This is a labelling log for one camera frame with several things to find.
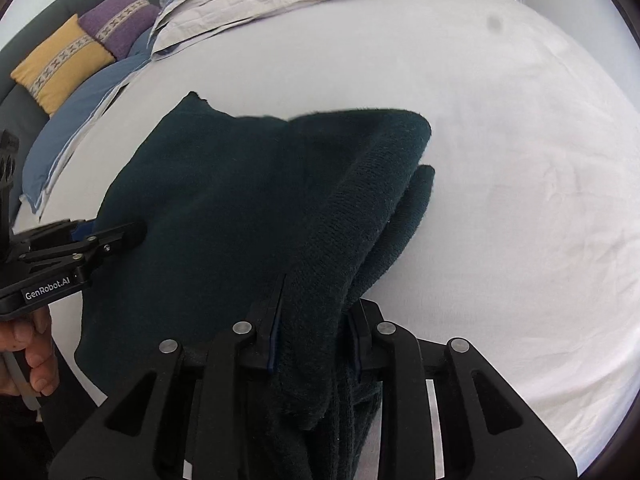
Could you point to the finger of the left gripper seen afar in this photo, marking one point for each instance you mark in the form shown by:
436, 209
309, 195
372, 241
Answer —
104, 247

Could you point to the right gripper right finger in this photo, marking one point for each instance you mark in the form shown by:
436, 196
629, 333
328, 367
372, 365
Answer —
449, 395

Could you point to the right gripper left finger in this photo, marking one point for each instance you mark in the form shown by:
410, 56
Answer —
185, 410

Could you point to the dark green knit sweater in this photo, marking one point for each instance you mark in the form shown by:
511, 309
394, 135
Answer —
317, 208

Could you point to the person's left hand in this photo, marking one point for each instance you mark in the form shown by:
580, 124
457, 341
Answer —
33, 336

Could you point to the blue pillow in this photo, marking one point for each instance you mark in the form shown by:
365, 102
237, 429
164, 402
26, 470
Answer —
51, 150

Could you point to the white bed sheet mattress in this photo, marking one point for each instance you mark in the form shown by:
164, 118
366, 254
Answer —
530, 244

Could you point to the yellow patterned cushion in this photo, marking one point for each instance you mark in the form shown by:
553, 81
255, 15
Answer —
60, 64

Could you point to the purple patterned cushion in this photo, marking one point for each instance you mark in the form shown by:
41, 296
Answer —
117, 24

